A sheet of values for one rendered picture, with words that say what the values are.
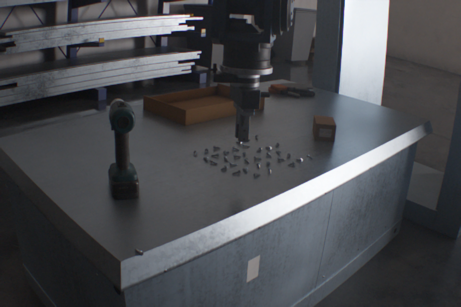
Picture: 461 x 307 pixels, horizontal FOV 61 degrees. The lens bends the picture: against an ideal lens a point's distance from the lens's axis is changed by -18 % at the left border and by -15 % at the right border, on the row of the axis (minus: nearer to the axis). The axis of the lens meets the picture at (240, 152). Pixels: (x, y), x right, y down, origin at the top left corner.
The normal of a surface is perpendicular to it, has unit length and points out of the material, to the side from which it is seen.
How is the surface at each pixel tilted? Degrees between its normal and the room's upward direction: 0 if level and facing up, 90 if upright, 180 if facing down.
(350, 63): 90
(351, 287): 0
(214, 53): 96
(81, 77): 90
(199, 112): 90
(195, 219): 0
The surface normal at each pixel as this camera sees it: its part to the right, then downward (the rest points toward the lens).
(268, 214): 0.70, -0.11
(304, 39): 0.64, 0.40
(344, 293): 0.06, -0.94
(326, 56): -0.72, 0.20
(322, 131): -0.08, 0.34
